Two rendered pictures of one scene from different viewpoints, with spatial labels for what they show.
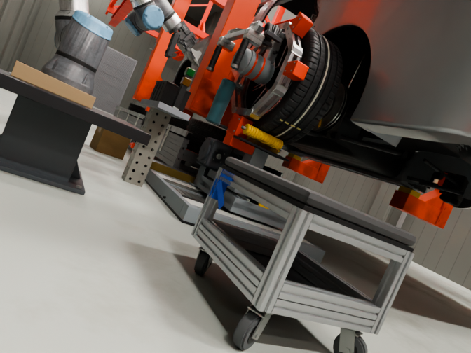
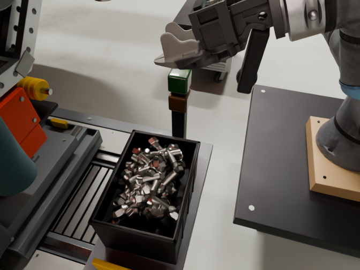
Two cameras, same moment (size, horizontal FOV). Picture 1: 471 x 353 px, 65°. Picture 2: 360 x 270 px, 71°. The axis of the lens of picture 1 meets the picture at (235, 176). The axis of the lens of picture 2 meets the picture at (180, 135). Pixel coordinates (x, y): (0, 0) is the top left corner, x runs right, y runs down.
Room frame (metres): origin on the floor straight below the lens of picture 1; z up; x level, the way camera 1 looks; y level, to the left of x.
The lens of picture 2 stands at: (2.11, 0.69, 0.94)
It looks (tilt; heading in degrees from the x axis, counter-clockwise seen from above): 48 degrees down; 223
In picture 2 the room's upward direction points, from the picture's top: 1 degrees clockwise
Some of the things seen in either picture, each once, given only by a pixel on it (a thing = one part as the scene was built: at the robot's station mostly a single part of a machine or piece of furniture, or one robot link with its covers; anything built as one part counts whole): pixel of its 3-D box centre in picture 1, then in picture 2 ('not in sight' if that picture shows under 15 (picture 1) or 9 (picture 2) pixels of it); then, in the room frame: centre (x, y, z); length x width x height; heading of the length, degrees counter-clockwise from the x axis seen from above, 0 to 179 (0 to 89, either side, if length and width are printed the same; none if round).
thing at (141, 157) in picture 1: (146, 146); not in sight; (2.01, 0.51, 0.21); 0.10 x 0.10 x 0.42; 28
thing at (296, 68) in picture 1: (295, 70); not in sight; (1.82, -0.07, 0.85); 0.09 x 0.08 x 0.07; 28
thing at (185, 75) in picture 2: (189, 72); (179, 80); (1.81, 0.41, 0.64); 0.04 x 0.04 x 0.04; 28
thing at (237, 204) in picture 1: (240, 200); (26, 173); (2.13, -0.08, 0.13); 0.50 x 0.36 x 0.10; 28
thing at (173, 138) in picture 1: (147, 128); not in sight; (3.57, 0.96, 0.28); 2.47 x 0.09 x 0.22; 28
